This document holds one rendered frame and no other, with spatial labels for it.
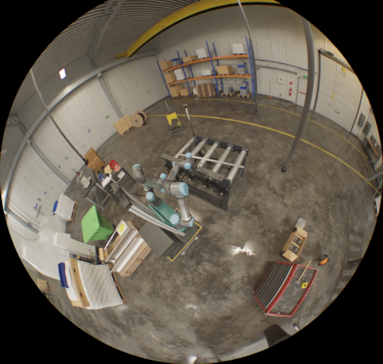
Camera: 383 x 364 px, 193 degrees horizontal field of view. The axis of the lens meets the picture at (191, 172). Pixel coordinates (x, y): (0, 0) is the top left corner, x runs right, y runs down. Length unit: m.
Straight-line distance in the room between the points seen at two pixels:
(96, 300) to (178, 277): 1.97
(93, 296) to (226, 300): 2.63
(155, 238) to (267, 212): 2.19
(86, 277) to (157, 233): 2.21
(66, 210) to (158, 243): 6.13
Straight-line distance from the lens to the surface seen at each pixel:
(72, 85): 10.99
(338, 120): 11.56
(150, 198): 1.54
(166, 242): 1.69
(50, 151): 11.56
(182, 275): 2.56
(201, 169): 1.57
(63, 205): 7.22
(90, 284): 3.19
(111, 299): 3.45
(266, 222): 2.57
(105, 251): 3.15
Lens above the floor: 2.36
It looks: 49 degrees down
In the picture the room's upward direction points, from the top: 22 degrees counter-clockwise
